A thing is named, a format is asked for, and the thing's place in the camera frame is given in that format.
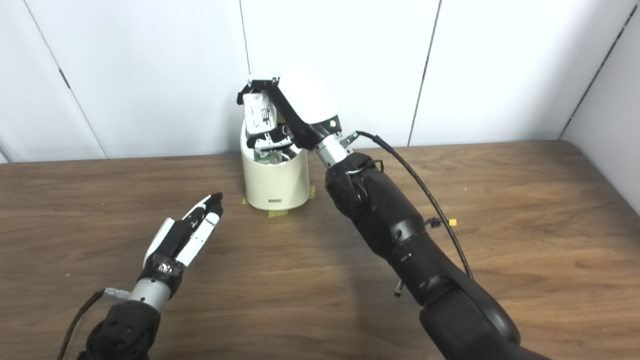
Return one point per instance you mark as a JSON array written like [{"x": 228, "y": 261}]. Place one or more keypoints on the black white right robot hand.
[{"x": 307, "y": 100}]

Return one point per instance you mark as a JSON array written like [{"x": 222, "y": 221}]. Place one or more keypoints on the black wall panel hinge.
[{"x": 64, "y": 78}]

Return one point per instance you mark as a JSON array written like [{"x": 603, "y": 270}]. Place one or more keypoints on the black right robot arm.
[{"x": 390, "y": 215}]

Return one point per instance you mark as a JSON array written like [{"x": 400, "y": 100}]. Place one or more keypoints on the cream-colored cylindrical bin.
[{"x": 275, "y": 182}]

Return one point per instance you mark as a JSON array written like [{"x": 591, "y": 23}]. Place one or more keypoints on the wide yellow tape piece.
[{"x": 278, "y": 213}]

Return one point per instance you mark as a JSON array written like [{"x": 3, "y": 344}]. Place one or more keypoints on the white green milk carton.
[{"x": 257, "y": 112}]

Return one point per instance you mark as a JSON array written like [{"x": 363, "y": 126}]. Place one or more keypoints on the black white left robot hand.
[{"x": 175, "y": 245}]

